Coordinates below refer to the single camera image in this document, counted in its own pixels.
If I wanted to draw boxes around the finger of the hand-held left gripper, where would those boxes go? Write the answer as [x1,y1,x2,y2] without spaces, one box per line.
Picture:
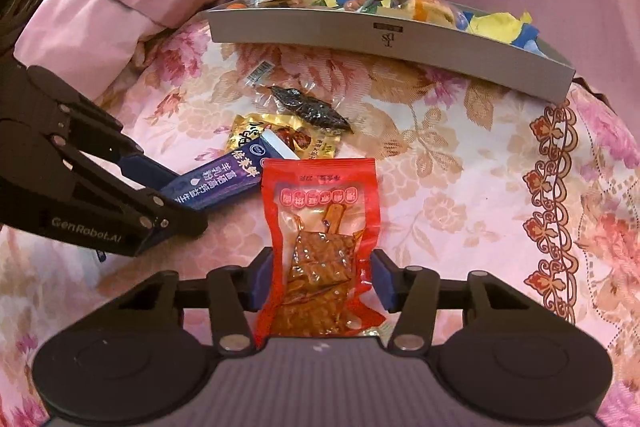
[27,66,177,196]
[0,136,209,259]

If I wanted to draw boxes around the navy blue stick packet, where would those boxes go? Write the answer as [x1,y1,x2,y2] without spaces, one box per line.
[160,129,301,210]

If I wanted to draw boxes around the clear packet with dark snack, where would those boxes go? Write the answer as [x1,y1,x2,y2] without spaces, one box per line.
[245,61,358,135]

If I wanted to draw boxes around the golden snack packet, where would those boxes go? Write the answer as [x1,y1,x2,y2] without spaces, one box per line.
[227,113,341,160]

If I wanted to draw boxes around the blue yellow patterned paper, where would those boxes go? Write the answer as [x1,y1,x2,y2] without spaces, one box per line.
[460,9,543,50]

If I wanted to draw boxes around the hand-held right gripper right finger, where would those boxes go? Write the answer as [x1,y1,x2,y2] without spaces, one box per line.
[370,249,526,353]

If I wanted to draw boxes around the floral bed sheet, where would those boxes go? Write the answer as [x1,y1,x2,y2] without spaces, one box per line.
[0,14,640,427]

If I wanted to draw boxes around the red dried tofu packet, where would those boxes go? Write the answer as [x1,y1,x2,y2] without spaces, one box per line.
[254,157,388,349]

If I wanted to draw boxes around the orange bread packet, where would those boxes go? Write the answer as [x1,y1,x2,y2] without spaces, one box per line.
[400,0,468,28]

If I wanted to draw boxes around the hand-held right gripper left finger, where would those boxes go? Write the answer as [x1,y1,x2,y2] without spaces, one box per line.
[117,247,275,353]

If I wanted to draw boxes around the grey cardboard box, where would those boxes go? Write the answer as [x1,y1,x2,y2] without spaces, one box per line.
[207,0,576,104]

